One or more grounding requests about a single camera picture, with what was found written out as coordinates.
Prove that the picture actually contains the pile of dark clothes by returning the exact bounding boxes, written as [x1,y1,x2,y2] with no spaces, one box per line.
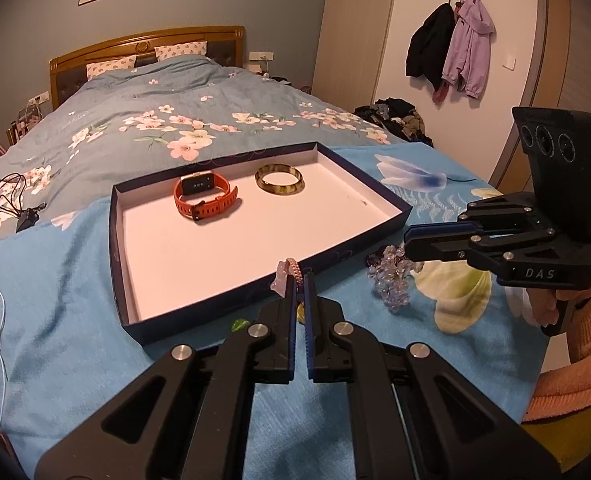
[353,97,433,148]

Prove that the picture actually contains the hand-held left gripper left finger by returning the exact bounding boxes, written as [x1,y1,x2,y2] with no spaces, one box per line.
[34,272,299,480]

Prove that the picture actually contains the bedside table clutter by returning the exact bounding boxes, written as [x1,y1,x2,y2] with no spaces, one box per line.
[5,102,43,146]

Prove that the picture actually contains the pink braided bracelet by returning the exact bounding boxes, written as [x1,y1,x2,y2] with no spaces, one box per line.
[271,258,306,293]

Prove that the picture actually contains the beige wardrobe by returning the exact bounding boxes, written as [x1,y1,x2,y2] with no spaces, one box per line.
[311,0,399,111]

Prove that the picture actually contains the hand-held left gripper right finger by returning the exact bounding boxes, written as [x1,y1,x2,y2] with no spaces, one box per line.
[303,271,562,480]

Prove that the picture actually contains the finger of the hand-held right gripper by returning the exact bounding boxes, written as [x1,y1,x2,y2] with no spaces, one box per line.
[403,222,566,275]
[458,191,551,236]

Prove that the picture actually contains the wooden headboard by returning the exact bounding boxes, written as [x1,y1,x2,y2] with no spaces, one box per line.
[49,26,246,111]

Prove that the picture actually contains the white patterned pillow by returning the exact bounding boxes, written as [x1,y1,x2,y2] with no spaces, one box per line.
[154,41,209,62]
[86,56,138,81]

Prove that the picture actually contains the amber green bangle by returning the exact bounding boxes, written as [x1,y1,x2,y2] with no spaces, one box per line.
[254,163,305,195]

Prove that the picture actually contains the purple jacket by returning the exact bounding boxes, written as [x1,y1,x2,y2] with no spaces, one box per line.
[441,0,496,100]

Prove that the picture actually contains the black jacket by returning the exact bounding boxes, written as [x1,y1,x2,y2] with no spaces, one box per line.
[405,2,457,92]

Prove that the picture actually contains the wooden door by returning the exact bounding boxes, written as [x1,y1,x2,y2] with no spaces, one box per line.
[490,0,591,201]

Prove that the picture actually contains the person's right forearm orange sleeve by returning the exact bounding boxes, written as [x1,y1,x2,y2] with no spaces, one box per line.
[523,260,591,423]

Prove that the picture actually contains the grey-blue blossom duvet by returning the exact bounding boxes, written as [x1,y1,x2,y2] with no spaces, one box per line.
[0,55,406,261]

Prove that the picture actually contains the person's right hand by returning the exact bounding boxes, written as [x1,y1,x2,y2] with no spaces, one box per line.
[528,287,559,328]

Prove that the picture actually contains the dark blue cardboard tray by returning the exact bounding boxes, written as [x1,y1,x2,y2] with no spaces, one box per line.
[109,141,413,347]

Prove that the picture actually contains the orange smartwatch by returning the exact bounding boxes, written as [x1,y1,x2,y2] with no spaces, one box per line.
[174,172,239,222]

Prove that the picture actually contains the clear crystal bead bracelet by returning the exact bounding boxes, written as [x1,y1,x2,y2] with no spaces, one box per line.
[373,245,416,313]

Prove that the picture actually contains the blue floral blanket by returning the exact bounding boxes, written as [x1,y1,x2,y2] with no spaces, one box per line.
[0,142,571,480]

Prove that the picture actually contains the yellow cloth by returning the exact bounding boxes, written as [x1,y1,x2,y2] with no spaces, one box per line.
[523,412,591,473]

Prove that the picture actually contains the black charger cable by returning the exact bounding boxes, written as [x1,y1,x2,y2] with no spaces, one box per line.
[0,172,48,261]

